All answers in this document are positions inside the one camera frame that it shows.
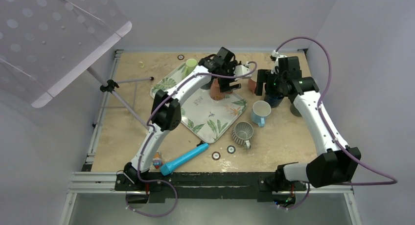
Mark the navy blue mug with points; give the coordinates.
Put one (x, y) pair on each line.
(273, 100)

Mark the dark grey-green mug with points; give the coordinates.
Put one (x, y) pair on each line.
(294, 111)

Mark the pink ceramic mug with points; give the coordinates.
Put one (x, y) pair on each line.
(252, 84)

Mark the blue flashlight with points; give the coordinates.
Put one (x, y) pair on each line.
(171, 166)

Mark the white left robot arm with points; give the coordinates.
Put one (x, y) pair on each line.
(166, 110)

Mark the terracotta flower mug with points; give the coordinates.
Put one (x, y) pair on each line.
(215, 92)

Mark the dark teal mug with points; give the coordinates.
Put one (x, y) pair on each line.
(206, 86)

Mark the white leaf-print tray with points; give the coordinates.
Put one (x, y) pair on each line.
(205, 117)

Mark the clear perforated panel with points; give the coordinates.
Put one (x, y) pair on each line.
(46, 44)

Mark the grey ribbed mug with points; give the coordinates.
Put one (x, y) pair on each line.
(242, 134)

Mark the small toy figure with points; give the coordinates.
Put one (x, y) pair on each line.
(157, 160)

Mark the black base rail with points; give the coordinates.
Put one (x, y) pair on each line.
(259, 186)

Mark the light green mug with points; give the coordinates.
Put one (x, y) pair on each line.
(189, 66)

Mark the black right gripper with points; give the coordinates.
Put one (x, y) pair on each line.
(265, 76)

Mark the orange poker chip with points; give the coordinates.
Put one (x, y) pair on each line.
(216, 155)

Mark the light blue ceramic mug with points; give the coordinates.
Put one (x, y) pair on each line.
(260, 111)

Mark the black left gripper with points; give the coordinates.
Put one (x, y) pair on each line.
(224, 86)

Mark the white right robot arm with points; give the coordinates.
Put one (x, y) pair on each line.
(335, 161)

